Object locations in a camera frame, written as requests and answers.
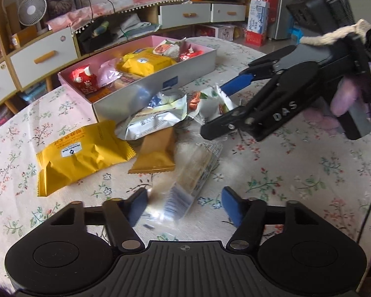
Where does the tan snack packet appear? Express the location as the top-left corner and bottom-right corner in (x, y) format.
(127, 126), (178, 174)

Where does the small red snack packet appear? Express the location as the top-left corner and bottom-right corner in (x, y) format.
(179, 48), (204, 63)

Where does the yellow snack packet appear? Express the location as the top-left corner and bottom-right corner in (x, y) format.
(35, 120), (137, 198)
(116, 48), (178, 77)

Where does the white shelf cabinet drawer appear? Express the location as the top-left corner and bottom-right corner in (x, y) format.
(0, 61), (19, 114)

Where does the blue white carton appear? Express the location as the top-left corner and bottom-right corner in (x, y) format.
(245, 0), (270, 35)

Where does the tan cardboard box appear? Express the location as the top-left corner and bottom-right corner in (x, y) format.
(11, 26), (38, 49)

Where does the person's right hand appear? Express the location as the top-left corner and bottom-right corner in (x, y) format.
(329, 75), (360, 117)

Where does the small white desk fan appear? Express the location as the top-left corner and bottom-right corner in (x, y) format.
(17, 0), (48, 35)

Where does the pink cardboard box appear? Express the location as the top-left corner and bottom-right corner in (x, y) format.
(58, 35), (218, 123)

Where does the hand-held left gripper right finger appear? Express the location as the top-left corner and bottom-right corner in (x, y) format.
(221, 186), (324, 252)

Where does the long wooden low cabinet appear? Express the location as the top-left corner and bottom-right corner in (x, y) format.
(4, 0), (248, 94)

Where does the white orange snack packet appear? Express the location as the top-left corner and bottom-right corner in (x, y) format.
(187, 83), (237, 126)

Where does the black basket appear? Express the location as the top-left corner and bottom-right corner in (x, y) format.
(77, 18), (115, 53)

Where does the white pink storage box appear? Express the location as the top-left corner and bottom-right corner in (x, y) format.
(197, 24), (236, 41)

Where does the white blue snack packet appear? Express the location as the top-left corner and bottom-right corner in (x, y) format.
(115, 94), (189, 141)

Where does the pink patterned cloth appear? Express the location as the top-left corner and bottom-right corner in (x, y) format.
(45, 0), (193, 33)

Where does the red carton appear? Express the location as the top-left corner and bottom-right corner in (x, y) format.
(245, 30), (267, 48)

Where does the white drawer with wooden handle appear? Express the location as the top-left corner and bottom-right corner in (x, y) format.
(210, 3), (247, 23)
(158, 3), (211, 29)

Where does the pink snack packet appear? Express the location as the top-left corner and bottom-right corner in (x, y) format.
(96, 58), (124, 88)

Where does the blue plastic stool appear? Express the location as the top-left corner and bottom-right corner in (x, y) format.
(289, 26), (304, 43)

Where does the pile of loose papers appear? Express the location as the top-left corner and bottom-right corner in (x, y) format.
(111, 14), (162, 39)

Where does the white drawer with round sticker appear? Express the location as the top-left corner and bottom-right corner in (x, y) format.
(6, 26), (80, 91)

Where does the beige rope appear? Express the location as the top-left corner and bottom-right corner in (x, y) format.
(300, 18), (371, 46)

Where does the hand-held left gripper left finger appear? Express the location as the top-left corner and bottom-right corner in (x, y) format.
(46, 187), (149, 253)

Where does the clear plastic storage box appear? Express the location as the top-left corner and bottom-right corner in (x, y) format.
(18, 82), (50, 103)

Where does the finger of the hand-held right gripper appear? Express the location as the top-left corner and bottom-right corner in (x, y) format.
(200, 105), (255, 142)
(219, 45), (298, 96)

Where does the white red snack packet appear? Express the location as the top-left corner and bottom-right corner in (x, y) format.
(153, 38), (188, 59)

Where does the clear cracker packet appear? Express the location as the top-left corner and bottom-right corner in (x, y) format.
(148, 142), (224, 224)

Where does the grey refrigerator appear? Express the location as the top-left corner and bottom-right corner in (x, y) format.
(270, 0), (301, 41)

